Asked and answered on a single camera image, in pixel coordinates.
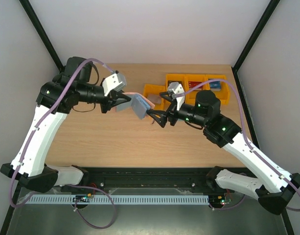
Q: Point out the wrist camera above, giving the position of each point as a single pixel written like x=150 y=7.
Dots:
x=179 y=93
x=114 y=82

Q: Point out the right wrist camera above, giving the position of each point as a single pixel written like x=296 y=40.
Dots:
x=179 y=93

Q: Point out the white slotted cable duct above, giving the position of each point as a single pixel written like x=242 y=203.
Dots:
x=120 y=199

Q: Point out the black frame post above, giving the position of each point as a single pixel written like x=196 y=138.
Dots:
x=269 y=10
x=34 y=19

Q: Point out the red card stack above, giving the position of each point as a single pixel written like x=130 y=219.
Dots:
x=192 y=84

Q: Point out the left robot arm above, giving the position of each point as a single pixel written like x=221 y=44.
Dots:
x=55 y=101

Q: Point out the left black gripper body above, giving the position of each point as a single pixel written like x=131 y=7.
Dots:
x=103 y=106

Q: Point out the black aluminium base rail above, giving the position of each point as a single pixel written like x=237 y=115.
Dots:
x=194 y=179

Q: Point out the left black frame post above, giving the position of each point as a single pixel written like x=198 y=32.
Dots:
x=34 y=19

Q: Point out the yellow bin with blue cards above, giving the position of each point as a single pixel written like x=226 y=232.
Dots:
x=224 y=94

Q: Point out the blue card stack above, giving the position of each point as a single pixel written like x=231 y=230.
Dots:
x=215 y=86

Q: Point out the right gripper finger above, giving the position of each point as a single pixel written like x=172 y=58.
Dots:
x=168 y=97
x=159 y=116

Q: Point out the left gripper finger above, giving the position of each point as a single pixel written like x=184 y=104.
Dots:
x=120 y=96
x=120 y=105

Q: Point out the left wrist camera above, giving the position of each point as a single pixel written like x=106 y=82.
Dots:
x=114 y=82

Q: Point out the right black frame post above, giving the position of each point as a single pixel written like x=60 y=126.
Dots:
x=269 y=10

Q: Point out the yellow bin with beige cards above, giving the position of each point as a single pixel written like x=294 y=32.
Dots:
x=154 y=89

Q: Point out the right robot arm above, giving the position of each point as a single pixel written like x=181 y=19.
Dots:
x=272 y=186

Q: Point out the yellow bin with black cards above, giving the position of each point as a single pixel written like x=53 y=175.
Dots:
x=175 y=77

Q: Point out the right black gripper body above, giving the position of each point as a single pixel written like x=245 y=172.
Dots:
x=172 y=115

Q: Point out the yellow bin with red cards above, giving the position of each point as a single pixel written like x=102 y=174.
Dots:
x=192 y=80

